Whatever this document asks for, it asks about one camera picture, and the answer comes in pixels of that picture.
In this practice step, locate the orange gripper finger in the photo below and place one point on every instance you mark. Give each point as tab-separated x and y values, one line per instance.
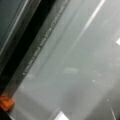
6	102

